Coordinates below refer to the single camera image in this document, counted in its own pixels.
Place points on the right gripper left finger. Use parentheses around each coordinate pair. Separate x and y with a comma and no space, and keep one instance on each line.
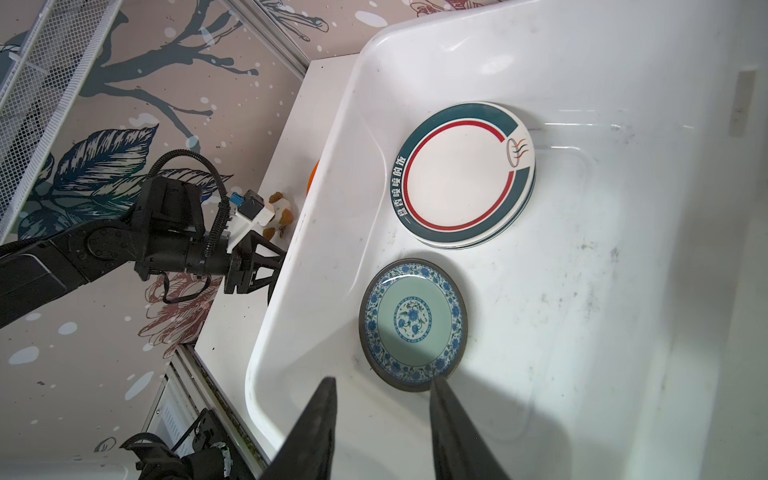
(308,450)

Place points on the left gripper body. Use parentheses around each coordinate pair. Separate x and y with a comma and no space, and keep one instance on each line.
(177,253)

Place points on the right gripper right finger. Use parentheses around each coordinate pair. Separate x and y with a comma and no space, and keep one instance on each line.
(458,450)

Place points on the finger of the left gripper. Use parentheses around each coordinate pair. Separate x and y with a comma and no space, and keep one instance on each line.
(244,281)
(256,252)

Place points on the green patterned plate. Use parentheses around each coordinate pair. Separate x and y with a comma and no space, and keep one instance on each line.
(413,324)

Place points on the white plate green red rim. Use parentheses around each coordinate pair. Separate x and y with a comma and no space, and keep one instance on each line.
(462,172)

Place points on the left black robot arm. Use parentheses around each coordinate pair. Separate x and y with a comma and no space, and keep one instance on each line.
(35,272)

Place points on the white plastic bin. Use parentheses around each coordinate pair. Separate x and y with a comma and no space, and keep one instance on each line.
(598,319)

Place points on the orange plate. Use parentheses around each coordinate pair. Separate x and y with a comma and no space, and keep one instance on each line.
(311,177)

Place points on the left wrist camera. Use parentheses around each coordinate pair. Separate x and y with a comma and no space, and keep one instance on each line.
(250,211)

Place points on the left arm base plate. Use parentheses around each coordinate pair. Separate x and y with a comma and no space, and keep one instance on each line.
(204,451)

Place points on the white wire mesh shelf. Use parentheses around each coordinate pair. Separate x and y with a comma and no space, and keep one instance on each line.
(46,75)

